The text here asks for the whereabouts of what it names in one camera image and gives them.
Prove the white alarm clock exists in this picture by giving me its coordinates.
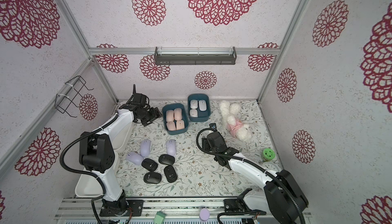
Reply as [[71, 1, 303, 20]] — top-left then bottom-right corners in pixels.
[[262, 162, 282, 172]]

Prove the white mouse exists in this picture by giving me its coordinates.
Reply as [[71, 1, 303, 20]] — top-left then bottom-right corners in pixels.
[[189, 99, 199, 109], [189, 109, 198, 118], [199, 100, 207, 112]]

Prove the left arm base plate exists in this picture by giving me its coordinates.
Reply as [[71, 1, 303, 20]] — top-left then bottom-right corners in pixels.
[[99, 199, 144, 217]]

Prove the teal storage box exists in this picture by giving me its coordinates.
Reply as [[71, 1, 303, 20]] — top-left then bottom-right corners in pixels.
[[187, 93, 211, 122], [162, 103, 189, 136]]

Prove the black mouse lower right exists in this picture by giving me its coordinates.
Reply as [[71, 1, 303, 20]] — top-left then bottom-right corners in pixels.
[[164, 165, 178, 183]]

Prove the black mouse upper right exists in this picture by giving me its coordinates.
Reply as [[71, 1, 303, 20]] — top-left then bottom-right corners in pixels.
[[158, 154, 175, 165]]

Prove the black mouse upper left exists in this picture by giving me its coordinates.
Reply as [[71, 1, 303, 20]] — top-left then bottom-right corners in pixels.
[[141, 158, 158, 172]]

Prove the purple mouse centre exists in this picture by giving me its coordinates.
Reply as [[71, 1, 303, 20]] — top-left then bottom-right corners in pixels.
[[166, 139, 177, 157]]

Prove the black mouse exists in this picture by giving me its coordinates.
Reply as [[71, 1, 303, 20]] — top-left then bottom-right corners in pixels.
[[164, 165, 178, 183], [158, 154, 175, 165], [144, 172, 162, 184], [141, 158, 158, 172]]

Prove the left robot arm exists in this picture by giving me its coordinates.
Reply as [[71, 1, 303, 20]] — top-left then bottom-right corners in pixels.
[[59, 90, 162, 216]]

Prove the black wire wall rack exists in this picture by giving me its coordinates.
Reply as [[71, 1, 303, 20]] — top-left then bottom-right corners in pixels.
[[54, 75, 93, 118]]

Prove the black mouse lower left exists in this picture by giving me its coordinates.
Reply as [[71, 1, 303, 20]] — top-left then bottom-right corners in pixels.
[[144, 172, 162, 184]]

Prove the purple mouse lower left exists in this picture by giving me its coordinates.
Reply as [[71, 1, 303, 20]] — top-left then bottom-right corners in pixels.
[[126, 151, 144, 165]]

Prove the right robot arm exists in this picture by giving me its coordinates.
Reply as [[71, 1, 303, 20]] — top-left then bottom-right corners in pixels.
[[196, 128, 309, 224]]

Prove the green round toy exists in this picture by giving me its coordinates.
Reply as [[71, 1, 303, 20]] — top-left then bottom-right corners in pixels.
[[262, 148, 276, 162]]

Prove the white tray front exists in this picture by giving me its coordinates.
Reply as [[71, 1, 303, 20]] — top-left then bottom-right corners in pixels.
[[75, 151, 122, 201]]

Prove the purple mouse upright left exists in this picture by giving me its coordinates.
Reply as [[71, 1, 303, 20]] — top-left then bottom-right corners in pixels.
[[140, 139, 151, 158]]

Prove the purple round cap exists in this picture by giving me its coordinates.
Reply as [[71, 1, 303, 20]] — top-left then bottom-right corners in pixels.
[[199, 208, 210, 222]]

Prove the white tray rear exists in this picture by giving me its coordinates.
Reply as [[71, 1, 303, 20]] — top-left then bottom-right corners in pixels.
[[111, 104, 134, 153]]

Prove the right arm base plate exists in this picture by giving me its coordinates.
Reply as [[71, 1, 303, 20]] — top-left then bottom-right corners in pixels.
[[223, 198, 266, 215]]

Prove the white plush toy pink dress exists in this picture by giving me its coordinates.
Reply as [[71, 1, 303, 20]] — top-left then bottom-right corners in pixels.
[[219, 100, 252, 142]]

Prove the dark wall shelf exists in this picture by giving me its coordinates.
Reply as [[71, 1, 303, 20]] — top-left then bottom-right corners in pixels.
[[153, 47, 237, 66]]

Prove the green connector block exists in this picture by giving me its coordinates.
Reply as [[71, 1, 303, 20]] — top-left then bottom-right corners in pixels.
[[154, 211, 166, 224]]

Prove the white tray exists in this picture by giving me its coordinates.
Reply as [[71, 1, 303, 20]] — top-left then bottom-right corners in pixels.
[[75, 151, 122, 201], [111, 104, 134, 153]]

